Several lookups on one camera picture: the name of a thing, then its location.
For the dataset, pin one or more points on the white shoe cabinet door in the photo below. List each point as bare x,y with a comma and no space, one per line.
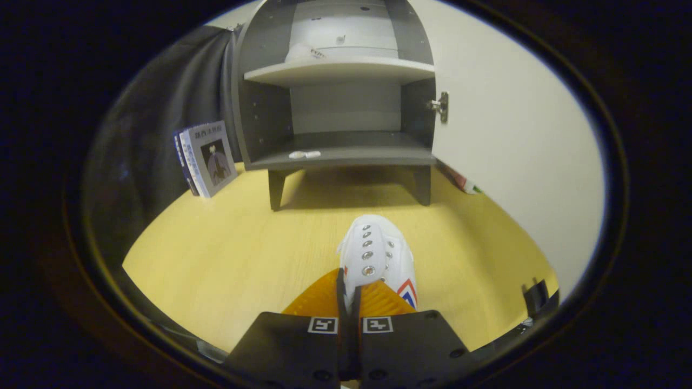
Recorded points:
513,162

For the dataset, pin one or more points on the grey cover book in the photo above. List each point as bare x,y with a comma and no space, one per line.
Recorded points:
216,159

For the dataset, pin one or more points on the red green striped object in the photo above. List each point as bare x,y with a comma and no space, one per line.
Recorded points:
459,179

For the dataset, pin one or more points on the grey shoe cabinet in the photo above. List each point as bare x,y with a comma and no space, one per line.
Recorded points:
259,108

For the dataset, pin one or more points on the small white packet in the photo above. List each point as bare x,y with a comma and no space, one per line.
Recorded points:
304,154

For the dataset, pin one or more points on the blue spine book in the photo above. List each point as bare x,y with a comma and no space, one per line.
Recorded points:
181,156

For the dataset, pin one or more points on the black table clamp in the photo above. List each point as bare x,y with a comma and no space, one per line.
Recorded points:
536,297

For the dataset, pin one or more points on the white shoe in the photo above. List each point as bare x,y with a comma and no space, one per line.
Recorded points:
373,243
300,53

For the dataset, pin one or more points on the black backdrop cloth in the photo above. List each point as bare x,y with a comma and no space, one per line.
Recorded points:
140,135

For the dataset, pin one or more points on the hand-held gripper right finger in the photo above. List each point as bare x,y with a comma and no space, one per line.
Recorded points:
357,335

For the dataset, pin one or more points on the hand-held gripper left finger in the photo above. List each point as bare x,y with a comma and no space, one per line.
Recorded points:
341,297

